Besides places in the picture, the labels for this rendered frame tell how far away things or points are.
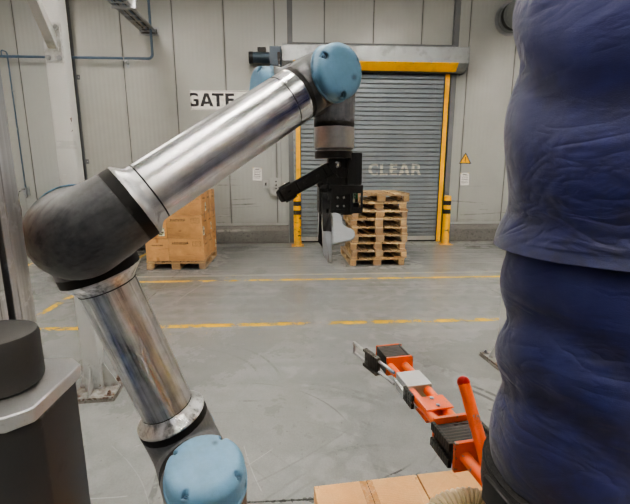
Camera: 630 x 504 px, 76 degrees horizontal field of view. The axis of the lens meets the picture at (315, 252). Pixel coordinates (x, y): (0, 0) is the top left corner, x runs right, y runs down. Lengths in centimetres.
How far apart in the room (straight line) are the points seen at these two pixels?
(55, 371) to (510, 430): 47
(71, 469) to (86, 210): 25
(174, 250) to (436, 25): 751
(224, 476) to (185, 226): 676
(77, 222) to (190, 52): 983
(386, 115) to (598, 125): 957
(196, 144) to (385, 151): 943
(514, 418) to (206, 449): 44
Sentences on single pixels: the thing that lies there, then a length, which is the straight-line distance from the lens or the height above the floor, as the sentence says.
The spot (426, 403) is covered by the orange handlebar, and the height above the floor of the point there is 120.
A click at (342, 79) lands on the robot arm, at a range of 59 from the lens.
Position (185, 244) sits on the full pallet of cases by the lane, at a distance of 737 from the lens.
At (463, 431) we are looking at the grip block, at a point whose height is 120.
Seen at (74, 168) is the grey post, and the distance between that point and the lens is 330.
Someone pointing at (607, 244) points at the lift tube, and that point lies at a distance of 44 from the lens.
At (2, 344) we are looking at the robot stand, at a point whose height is 157.
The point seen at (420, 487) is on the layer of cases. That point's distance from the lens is 177.
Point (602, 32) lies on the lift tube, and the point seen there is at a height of 180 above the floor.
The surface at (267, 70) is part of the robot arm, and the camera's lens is 71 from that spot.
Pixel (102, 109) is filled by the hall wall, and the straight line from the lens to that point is 1066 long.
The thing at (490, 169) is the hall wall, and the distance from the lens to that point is 1086.
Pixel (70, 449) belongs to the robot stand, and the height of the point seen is 147.
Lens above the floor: 168
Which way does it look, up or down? 11 degrees down
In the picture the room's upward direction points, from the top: straight up
